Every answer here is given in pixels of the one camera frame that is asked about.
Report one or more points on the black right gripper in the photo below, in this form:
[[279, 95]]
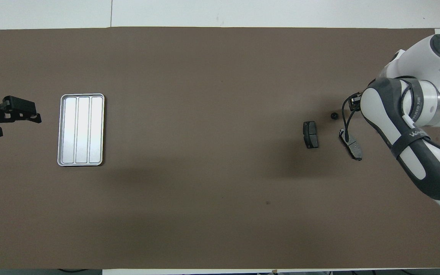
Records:
[[355, 102]]

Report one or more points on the small black bearing gear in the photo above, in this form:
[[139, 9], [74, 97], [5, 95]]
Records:
[[334, 115]]

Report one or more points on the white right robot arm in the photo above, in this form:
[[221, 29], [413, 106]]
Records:
[[418, 126]]

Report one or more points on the silver metal tray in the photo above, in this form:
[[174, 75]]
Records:
[[80, 130]]

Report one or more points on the curved grey brake pad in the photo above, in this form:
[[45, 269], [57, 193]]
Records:
[[353, 147]]

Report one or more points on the rectangular grey brake pad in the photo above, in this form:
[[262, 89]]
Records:
[[311, 134]]

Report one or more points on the brown table mat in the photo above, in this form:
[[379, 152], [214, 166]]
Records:
[[204, 191]]

